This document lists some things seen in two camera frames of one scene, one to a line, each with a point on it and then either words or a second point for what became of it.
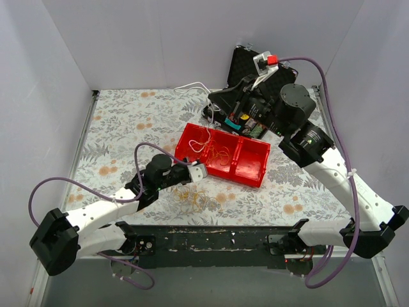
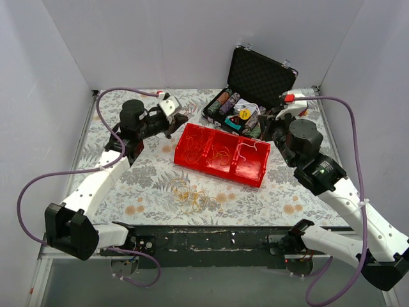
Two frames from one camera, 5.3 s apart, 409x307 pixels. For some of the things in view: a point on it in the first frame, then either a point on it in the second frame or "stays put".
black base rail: x=212 y=247 stays put
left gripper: x=184 y=171 to x=172 y=124
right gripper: x=242 y=99 to x=268 y=128
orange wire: x=221 y=153 to x=192 y=153
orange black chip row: x=257 y=130 stays put
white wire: x=193 y=146 to x=244 y=143
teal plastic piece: x=228 y=121 stays put
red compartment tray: x=226 y=155 stays put
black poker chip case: x=248 y=107 stays put
